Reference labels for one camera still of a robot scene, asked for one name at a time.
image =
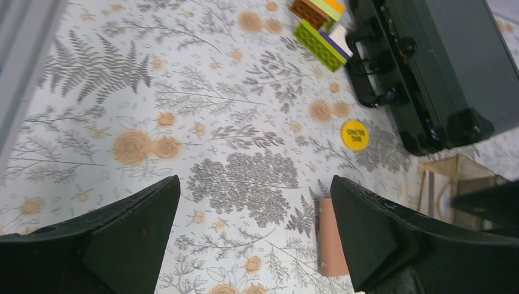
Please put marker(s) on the pink leather card holder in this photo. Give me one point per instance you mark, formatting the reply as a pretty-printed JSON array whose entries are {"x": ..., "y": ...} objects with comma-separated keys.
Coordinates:
[{"x": 332, "y": 261}]

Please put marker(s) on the aluminium frame rail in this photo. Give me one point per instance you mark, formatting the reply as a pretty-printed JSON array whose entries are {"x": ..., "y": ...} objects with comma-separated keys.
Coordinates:
[{"x": 27, "y": 30}]

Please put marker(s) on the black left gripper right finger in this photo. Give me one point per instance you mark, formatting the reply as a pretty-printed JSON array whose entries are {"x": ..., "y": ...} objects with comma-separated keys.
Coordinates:
[{"x": 390, "y": 248}]

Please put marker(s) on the dark grey hard case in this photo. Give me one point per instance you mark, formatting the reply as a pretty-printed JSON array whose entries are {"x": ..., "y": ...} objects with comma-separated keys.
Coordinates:
[{"x": 442, "y": 67}]

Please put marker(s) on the floral patterned table mat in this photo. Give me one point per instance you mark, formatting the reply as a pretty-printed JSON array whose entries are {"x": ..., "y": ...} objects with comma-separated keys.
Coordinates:
[{"x": 223, "y": 95}]

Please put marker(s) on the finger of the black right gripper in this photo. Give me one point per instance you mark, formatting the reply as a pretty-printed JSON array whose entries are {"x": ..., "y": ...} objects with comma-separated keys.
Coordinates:
[{"x": 485, "y": 204}]

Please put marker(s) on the yellow round token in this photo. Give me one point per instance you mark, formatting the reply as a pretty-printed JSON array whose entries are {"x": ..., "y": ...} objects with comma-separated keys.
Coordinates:
[{"x": 355, "y": 135}]

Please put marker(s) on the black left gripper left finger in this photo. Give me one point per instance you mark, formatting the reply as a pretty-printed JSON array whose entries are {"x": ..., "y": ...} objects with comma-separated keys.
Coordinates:
[{"x": 117, "y": 248}]

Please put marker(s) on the clear acrylic card organizer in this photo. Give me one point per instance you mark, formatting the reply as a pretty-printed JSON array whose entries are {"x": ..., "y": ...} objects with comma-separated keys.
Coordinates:
[{"x": 445, "y": 179}]

